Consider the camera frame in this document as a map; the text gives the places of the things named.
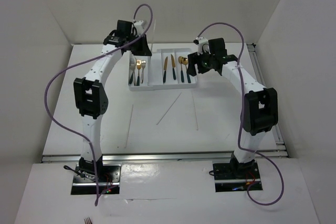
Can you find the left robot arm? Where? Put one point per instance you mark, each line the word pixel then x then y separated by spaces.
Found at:
pixel 90 97

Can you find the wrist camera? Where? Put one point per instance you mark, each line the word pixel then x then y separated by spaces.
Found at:
pixel 202 45
pixel 140 24

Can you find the gold knife green handle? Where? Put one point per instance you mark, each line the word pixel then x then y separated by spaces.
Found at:
pixel 164 69
pixel 173 66

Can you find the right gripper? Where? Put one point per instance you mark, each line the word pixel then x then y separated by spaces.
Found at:
pixel 194 59

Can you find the aluminium rail frame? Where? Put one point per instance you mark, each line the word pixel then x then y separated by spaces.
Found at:
pixel 217 106

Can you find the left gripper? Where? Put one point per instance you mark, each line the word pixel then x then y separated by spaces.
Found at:
pixel 144 50

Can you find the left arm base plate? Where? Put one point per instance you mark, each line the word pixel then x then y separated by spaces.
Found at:
pixel 85 184

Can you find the copper fork tines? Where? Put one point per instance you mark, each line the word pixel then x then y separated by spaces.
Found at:
pixel 87 220

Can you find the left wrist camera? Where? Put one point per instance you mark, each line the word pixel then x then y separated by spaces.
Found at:
pixel 140 24

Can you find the gold fork green handle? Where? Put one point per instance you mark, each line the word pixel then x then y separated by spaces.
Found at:
pixel 132 65
pixel 138 67

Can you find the silver fork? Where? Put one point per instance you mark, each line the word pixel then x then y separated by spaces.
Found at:
pixel 143 65
pixel 134 79

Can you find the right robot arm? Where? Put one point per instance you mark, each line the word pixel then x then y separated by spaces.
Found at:
pixel 260 104

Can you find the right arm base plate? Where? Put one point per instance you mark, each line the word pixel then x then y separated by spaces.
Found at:
pixel 226 180

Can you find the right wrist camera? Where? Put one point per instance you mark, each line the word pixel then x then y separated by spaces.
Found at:
pixel 202 45

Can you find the white cutlery tray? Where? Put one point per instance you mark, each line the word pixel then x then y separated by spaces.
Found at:
pixel 153 73

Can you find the gold spoon green handle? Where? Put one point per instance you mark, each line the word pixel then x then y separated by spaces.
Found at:
pixel 180 60
pixel 185 63

